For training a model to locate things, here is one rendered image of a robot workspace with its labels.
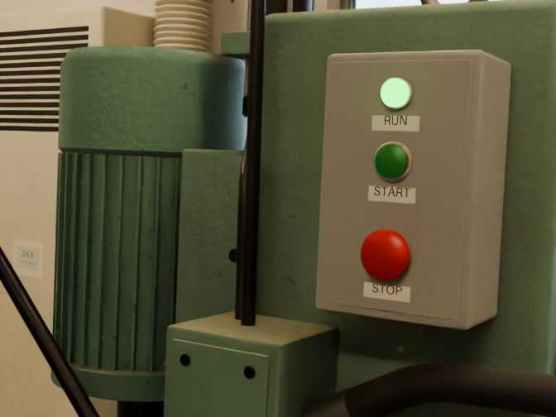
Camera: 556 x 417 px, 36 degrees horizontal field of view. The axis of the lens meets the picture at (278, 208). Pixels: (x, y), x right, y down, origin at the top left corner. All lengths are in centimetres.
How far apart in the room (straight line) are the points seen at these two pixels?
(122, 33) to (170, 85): 162
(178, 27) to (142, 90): 156
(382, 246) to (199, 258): 24
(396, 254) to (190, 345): 15
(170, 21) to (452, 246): 186
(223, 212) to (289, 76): 14
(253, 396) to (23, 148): 200
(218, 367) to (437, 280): 15
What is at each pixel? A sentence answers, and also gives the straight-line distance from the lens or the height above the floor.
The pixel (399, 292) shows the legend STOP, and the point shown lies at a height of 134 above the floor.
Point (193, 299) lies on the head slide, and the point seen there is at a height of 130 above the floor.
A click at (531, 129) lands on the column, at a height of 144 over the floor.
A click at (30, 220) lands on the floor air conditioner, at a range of 248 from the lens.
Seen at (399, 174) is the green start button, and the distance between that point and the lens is 50.
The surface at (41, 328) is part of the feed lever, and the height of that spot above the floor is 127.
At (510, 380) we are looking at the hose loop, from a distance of 52.
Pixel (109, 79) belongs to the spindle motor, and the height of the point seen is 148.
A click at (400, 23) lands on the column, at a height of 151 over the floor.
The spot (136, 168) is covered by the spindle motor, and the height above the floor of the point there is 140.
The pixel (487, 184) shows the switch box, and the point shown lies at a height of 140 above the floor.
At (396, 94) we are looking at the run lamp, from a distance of 51.
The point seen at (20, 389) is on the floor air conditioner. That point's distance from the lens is 258.
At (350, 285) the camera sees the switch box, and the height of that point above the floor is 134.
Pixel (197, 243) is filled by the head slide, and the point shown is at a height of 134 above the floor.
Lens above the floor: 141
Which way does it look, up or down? 3 degrees down
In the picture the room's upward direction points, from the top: 3 degrees clockwise
